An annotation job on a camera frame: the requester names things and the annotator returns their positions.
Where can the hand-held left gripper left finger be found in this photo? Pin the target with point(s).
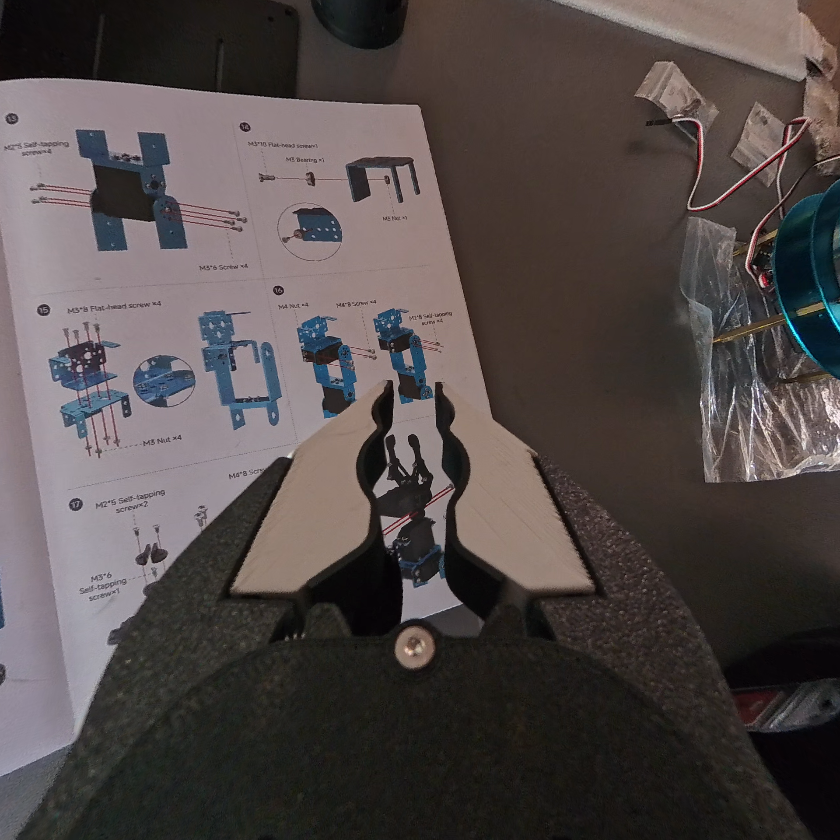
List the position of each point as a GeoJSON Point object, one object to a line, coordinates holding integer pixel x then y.
{"type": "Point", "coordinates": [308, 518]}

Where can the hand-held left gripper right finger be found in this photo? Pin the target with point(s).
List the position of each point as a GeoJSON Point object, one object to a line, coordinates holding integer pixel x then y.
{"type": "Point", "coordinates": [518, 518]}

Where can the blue toy robot arm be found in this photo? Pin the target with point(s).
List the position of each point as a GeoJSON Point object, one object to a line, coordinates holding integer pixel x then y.
{"type": "Point", "coordinates": [807, 295]}

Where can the dark grey desk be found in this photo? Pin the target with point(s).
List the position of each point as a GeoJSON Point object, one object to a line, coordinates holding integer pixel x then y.
{"type": "Point", "coordinates": [577, 262]}

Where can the assembly instruction manual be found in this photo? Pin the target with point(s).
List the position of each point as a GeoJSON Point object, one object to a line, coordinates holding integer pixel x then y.
{"type": "Point", "coordinates": [197, 328]}

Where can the large clear plastic bag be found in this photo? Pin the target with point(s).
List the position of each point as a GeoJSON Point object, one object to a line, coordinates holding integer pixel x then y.
{"type": "Point", "coordinates": [754, 426]}

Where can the person's black clothing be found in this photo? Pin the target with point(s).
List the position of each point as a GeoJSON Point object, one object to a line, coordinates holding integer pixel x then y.
{"type": "Point", "coordinates": [800, 787]}

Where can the small clear parts bag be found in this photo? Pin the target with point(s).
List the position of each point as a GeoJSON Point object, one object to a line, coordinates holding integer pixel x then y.
{"type": "Point", "coordinates": [758, 144]}
{"type": "Point", "coordinates": [676, 92]}

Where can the dark teal cup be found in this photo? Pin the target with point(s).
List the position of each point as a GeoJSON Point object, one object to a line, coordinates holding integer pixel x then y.
{"type": "Point", "coordinates": [361, 23]}

